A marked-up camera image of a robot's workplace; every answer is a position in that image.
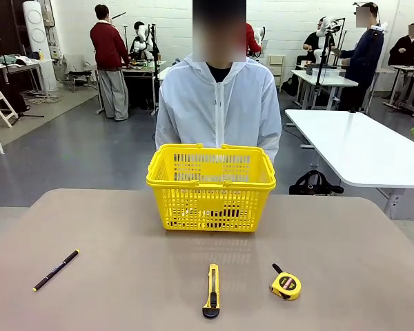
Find person in black sweater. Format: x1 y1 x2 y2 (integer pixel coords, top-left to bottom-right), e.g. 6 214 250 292
388 23 414 67

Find person in navy jacket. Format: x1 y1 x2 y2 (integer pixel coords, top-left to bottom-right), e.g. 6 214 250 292
337 2 388 113

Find person in black shirt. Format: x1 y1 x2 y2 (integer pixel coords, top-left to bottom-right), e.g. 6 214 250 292
302 19 332 65

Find person in white hooded jacket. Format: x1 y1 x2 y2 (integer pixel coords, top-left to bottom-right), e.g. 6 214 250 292
155 0 283 163

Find yellow plastic shopping basket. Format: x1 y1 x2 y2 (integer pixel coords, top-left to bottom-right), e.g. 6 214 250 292
146 143 277 232

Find wooden step ladder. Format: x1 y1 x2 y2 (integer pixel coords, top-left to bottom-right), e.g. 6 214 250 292
0 82 19 128

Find cluttered grey side table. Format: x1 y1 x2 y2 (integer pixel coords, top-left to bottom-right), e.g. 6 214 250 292
0 53 55 99

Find large white table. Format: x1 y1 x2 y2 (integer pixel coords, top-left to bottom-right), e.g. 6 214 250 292
284 109 414 221

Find white tower air conditioner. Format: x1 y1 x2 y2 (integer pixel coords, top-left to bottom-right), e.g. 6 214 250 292
22 0 59 92

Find black chair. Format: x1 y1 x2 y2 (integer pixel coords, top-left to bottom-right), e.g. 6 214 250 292
68 67 95 92

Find small white work table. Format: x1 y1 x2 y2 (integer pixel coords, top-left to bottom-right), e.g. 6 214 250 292
290 68 360 111

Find black bag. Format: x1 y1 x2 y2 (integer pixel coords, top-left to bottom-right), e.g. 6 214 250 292
288 170 345 196

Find man in red sweater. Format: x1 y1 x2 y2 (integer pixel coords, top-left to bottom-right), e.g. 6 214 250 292
89 3 131 121

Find white drawer cabinet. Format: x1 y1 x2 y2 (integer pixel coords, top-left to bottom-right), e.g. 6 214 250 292
268 54 286 87

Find black tripod pole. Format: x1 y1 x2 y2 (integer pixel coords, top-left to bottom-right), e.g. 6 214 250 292
150 23 161 115

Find black pen yellow ends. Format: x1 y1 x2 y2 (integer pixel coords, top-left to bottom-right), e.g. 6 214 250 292
32 248 81 292

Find yellow tape measure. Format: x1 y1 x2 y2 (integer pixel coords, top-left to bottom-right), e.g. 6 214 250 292
269 263 302 301

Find yellow black utility knife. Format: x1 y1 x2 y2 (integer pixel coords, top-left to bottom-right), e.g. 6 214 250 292
201 263 221 319

